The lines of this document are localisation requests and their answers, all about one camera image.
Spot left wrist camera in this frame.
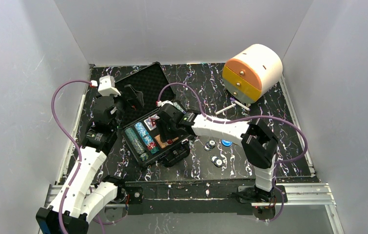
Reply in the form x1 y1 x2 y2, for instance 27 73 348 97
98 75 121 97

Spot white purple marker pen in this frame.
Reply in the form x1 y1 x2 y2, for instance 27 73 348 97
230 97 250 111

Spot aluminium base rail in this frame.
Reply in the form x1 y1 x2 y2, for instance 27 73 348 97
44 182 346 234

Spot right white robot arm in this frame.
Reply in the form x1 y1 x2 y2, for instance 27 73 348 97
155 101 279 206

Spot black poker set case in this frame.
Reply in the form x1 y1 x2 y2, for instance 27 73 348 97
99 61 202 168

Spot upper loose poker chips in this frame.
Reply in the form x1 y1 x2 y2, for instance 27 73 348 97
204 139 217 151

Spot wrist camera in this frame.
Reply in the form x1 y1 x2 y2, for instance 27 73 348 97
98 75 121 97
156 100 173 108

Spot round pastel drawer box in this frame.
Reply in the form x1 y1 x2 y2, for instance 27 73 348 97
222 44 283 104

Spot loose poker chips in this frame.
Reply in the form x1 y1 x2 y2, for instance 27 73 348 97
211 156 224 167
204 139 217 151

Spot blue dealer button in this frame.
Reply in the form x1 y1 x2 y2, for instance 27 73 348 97
221 139 233 147

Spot red triangle card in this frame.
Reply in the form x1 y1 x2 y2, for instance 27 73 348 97
149 114 159 128

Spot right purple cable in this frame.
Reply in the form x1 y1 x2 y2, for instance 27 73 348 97
156 82 309 222

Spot lower loose poker chips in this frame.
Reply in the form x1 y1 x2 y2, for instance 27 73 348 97
211 156 224 167

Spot red playing card deck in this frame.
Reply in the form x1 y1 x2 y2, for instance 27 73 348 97
154 134 179 150

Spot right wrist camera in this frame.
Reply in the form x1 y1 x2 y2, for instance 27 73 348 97
156 100 173 108

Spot blue playing card deck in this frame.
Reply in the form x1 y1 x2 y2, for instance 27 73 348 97
144 117 156 131

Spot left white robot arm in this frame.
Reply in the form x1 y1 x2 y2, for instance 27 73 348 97
36 81 144 234

